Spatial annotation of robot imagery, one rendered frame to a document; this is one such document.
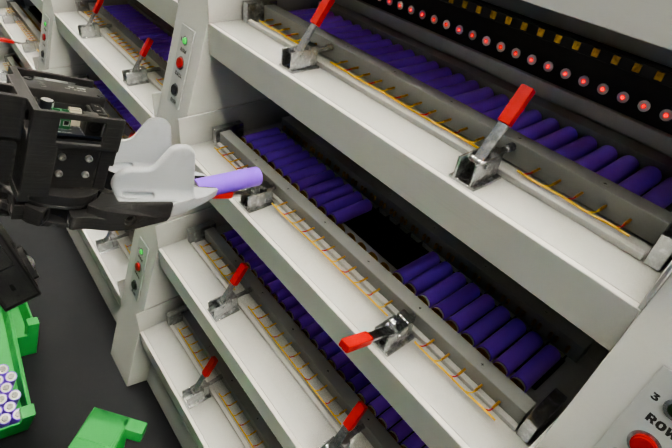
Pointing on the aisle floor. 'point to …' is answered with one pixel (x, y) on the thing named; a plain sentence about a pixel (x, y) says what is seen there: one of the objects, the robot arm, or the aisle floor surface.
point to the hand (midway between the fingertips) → (194, 191)
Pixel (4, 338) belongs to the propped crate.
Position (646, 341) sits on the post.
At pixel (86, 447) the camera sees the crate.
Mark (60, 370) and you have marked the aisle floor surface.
